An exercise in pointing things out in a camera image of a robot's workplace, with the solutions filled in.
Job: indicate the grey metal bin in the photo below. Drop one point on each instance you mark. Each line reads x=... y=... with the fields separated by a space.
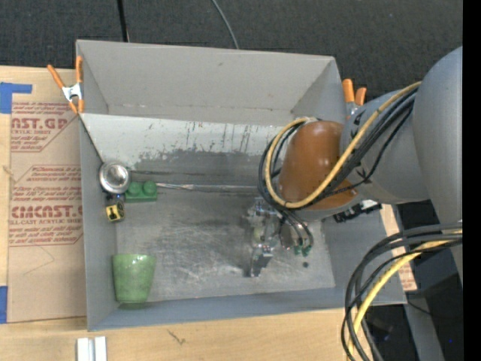
x=195 y=235

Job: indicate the black cylinder on white bracket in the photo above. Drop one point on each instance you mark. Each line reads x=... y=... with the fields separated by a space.
x=347 y=215

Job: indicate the shiny silver round cup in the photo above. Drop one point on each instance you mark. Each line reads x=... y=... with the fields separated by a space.
x=114 y=176

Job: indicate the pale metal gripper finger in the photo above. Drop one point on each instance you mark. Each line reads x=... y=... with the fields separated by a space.
x=256 y=216
x=260 y=263

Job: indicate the brown cardboard board red print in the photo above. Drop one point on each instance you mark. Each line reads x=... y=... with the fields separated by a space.
x=45 y=276

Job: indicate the yellow and black small box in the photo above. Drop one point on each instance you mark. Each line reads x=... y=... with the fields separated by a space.
x=114 y=213

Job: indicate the green toy brick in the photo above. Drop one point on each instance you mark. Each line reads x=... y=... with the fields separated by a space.
x=141 y=193

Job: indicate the green cup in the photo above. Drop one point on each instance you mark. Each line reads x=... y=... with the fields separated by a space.
x=133 y=276

